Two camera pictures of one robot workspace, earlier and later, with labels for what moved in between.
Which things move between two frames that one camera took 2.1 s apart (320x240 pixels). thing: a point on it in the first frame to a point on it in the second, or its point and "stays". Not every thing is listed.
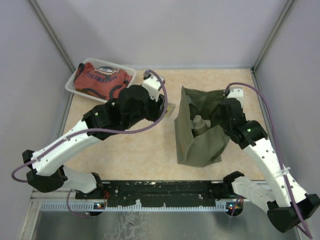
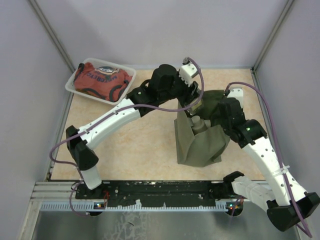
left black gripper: x=158 y=108 to x=189 y=93
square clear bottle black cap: x=170 y=108 to x=192 y=109
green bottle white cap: x=198 y=125 stays
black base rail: x=157 y=193 stays
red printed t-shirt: x=104 y=82 stays
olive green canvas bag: x=201 y=137 stays
